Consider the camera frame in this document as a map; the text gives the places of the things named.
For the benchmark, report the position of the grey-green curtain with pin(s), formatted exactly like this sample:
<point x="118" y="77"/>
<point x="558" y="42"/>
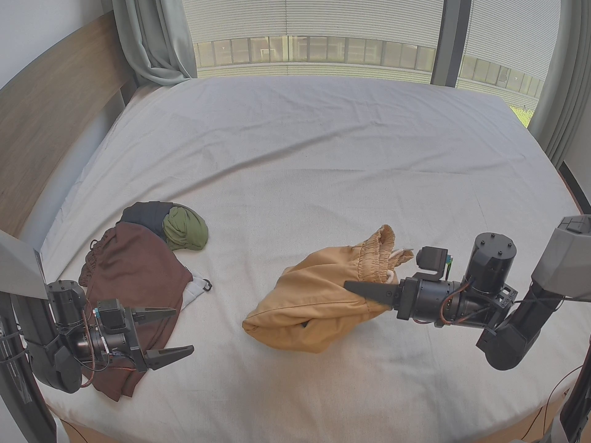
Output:
<point x="568" y="86"/>
<point x="152" y="26"/>

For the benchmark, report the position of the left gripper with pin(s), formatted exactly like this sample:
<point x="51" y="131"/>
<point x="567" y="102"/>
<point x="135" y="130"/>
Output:
<point x="138" y="344"/>

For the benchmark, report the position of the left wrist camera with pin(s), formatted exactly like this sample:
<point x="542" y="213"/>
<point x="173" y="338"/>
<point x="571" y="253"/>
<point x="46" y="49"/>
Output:
<point x="111" y="316"/>

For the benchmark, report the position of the white garment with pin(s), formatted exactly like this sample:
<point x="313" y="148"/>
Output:
<point x="194" y="289"/>

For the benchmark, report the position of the window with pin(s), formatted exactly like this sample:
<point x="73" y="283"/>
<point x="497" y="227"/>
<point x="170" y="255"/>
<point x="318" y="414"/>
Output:
<point x="323" y="16"/>

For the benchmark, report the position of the black garment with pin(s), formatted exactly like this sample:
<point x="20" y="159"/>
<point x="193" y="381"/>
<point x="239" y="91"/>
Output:
<point x="143" y="217"/>

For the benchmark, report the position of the tan shorts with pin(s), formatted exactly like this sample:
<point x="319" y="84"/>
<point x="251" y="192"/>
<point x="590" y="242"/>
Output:
<point x="304" y="293"/>

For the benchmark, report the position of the green garment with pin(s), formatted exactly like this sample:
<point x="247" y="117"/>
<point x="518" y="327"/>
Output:
<point x="184" y="229"/>

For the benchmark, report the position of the brown shorts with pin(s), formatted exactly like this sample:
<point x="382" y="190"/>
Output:
<point x="138" y="266"/>

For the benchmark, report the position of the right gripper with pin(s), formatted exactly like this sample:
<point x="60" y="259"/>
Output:
<point x="429" y="300"/>

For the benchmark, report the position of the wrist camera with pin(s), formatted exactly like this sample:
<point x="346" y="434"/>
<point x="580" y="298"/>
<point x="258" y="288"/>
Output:
<point x="431" y="259"/>
<point x="111" y="316"/>

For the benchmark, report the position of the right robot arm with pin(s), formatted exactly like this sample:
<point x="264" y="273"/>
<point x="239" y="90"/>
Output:
<point x="561" y="256"/>

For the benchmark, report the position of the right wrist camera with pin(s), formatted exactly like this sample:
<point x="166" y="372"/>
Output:
<point x="431" y="259"/>

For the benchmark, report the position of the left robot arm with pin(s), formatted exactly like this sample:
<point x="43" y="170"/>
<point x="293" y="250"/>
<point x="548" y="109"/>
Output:
<point x="18" y="266"/>

